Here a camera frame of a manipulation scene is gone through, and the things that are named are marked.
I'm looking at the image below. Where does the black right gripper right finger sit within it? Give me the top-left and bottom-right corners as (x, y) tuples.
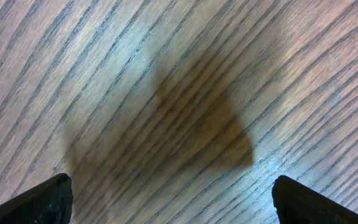
(272, 175), (358, 224)

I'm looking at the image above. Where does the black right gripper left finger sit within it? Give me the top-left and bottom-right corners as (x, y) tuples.
(0, 173), (73, 224)

